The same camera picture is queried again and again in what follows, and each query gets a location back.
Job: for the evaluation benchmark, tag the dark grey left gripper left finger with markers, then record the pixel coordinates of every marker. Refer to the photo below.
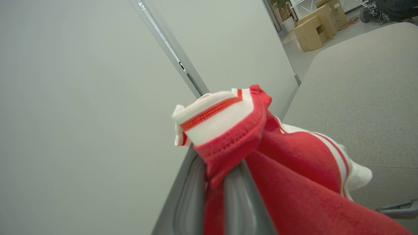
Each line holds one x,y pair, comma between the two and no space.
184,202

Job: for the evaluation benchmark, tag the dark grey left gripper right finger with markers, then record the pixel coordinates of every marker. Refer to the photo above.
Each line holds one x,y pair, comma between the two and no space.
243,209

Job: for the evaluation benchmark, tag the red and white knit garment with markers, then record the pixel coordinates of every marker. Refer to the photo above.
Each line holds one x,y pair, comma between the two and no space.
287,182

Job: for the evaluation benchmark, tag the large open cardboard box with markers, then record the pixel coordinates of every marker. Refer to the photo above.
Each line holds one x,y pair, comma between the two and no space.
310,32

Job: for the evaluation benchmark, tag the white plant pot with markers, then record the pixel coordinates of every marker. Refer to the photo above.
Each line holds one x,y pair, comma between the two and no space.
288,23

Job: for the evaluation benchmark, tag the green potted plant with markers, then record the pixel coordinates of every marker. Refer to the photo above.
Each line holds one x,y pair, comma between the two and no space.
281,5

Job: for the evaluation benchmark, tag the tall cardboard box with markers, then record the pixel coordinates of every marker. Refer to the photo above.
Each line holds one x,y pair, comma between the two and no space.
321,16

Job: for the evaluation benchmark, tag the dark equipment pile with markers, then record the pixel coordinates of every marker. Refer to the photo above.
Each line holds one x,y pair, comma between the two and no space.
388,9

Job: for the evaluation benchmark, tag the grey sofa foot bracket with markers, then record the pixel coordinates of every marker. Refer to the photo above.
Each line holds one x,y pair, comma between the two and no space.
400,209

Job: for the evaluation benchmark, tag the grey metal partition post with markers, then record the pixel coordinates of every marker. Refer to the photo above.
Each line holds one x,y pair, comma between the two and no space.
169,45

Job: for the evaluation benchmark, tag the white shelf frame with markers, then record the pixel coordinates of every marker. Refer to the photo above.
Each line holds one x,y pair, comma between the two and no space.
305,6

